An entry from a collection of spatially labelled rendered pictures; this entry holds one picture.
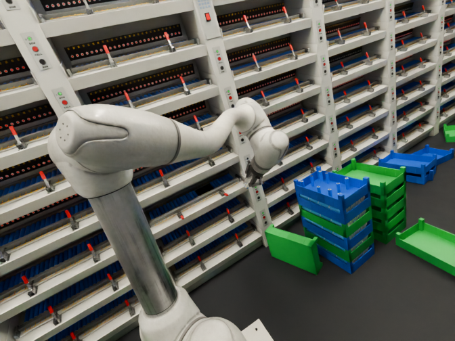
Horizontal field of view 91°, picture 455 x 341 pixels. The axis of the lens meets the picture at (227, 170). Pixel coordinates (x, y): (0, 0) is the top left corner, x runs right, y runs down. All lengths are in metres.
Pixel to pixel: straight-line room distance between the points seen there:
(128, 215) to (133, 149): 0.23
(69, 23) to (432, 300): 1.83
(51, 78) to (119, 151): 0.75
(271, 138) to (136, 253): 0.53
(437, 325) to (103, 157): 1.30
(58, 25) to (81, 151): 0.81
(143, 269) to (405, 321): 1.06
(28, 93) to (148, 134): 0.77
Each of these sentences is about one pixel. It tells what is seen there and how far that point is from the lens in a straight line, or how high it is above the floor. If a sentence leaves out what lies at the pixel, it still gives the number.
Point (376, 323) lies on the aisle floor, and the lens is 1.30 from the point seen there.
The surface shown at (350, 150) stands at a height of 0.31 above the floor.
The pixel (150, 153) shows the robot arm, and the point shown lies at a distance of 0.43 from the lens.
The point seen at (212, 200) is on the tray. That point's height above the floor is 0.50.
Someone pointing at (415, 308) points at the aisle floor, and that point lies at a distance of 1.36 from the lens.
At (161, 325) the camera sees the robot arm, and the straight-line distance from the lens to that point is 0.75.
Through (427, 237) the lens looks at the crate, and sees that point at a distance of 1.68.
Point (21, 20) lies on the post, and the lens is 1.18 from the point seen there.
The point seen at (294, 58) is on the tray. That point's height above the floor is 1.08.
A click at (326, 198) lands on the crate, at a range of 1.19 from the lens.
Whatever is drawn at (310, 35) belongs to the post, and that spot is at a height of 1.18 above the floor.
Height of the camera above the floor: 1.08
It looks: 21 degrees down
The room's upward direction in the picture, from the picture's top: 18 degrees counter-clockwise
